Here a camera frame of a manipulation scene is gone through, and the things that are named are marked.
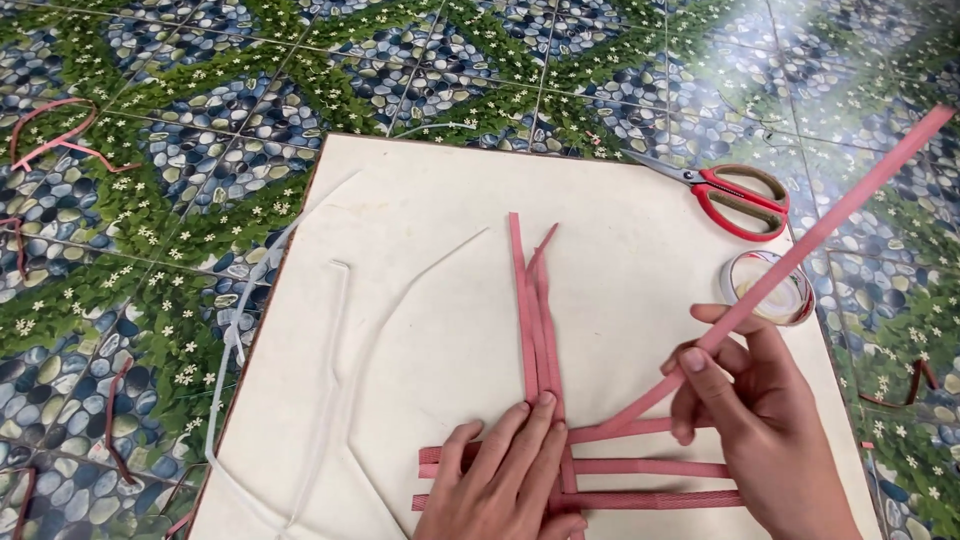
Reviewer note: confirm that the dark red strip scrap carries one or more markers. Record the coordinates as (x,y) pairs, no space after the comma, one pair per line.
(111,420)
(16,240)
(25,502)
(911,386)

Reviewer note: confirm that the clear tape roll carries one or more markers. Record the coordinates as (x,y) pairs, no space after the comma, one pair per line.
(787,300)

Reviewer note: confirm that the short white strip scrap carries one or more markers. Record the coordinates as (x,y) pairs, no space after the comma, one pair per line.
(435,127)

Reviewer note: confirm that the long pink strip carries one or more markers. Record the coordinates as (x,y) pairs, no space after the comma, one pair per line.
(825,225)

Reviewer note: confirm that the person's left hand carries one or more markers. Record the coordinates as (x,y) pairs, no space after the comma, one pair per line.
(495,495)

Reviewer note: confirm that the white work board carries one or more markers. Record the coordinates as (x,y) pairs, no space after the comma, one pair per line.
(420,300)

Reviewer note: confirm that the curled pink strip scrap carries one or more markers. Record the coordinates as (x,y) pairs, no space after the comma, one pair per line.
(45,142)

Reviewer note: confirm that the person's right hand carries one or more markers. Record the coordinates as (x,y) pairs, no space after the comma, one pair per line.
(765,420)

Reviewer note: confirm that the white flat strip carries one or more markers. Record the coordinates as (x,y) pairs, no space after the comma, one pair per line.
(420,281)
(247,300)

